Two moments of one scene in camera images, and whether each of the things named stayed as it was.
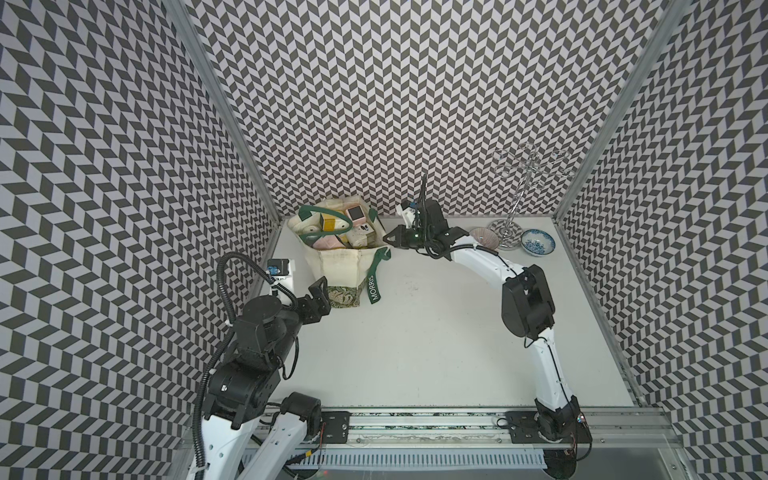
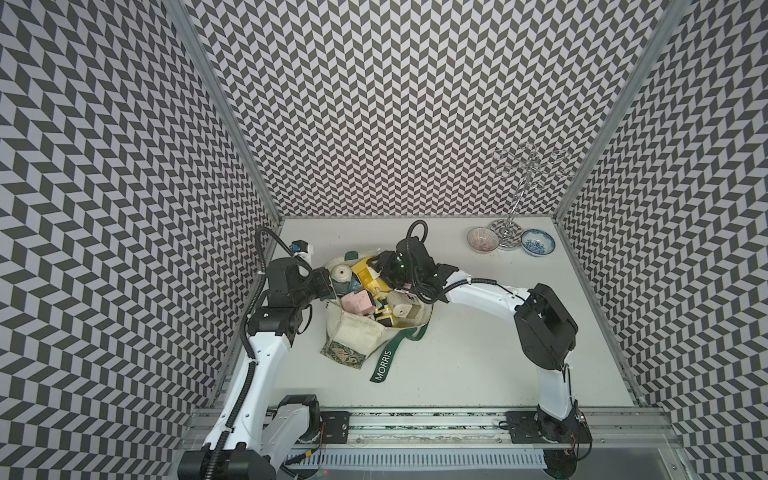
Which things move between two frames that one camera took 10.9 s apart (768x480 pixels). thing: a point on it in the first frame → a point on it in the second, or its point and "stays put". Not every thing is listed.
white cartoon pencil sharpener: (361, 235) → (407, 309)
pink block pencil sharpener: (356, 215) → (356, 302)
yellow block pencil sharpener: (329, 222) → (368, 280)
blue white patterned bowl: (537, 243) stays put
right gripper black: (396, 242) → (382, 266)
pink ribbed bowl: (485, 237) stays put
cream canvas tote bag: (345, 245) → (352, 339)
